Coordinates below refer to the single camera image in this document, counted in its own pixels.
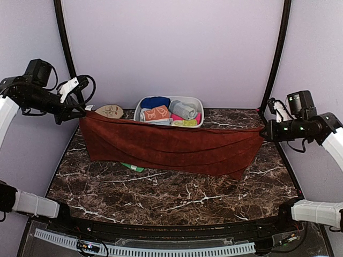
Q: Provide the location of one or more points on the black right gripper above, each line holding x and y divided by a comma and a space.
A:
273, 135

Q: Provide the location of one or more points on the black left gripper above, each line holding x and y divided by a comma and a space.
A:
66, 112

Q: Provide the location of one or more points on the brown towel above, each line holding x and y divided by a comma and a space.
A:
214, 152

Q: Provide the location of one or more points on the orange bunny pattern towel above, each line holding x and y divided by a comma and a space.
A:
157, 114

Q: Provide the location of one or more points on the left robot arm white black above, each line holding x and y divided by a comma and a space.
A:
37, 124

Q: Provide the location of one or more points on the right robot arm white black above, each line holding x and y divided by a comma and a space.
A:
313, 146

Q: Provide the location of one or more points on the round beige embroidered cloth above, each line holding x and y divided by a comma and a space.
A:
112, 111

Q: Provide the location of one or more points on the light blue rolled towel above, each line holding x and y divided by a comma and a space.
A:
167, 123

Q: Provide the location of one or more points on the grey plastic basin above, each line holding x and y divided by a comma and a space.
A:
194, 102

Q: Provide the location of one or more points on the yellow green rolled towel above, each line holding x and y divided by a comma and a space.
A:
185, 123

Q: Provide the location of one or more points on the grey rolled towel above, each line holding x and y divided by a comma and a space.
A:
183, 110

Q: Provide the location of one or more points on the dark blue rolled towel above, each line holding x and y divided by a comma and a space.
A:
153, 102

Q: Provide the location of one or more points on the green microfibre towel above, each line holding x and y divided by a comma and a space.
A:
132, 167

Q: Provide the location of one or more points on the pink rolled towel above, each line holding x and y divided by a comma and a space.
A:
176, 117

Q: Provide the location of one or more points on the small electronics board with leds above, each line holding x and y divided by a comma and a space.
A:
87, 247

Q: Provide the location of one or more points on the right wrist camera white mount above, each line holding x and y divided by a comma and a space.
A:
279, 109

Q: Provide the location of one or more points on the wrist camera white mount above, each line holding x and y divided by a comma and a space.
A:
279, 109
73, 86

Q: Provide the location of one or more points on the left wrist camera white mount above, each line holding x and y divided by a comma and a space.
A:
73, 86

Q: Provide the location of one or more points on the right black frame post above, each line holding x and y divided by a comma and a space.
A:
278, 53

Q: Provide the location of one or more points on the black frame post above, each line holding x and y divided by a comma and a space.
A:
278, 53
64, 37

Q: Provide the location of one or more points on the left black frame post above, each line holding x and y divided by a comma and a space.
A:
64, 37

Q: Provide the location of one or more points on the black front table rail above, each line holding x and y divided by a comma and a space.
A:
258, 230

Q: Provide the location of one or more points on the white slotted cable duct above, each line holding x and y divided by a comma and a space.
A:
145, 249

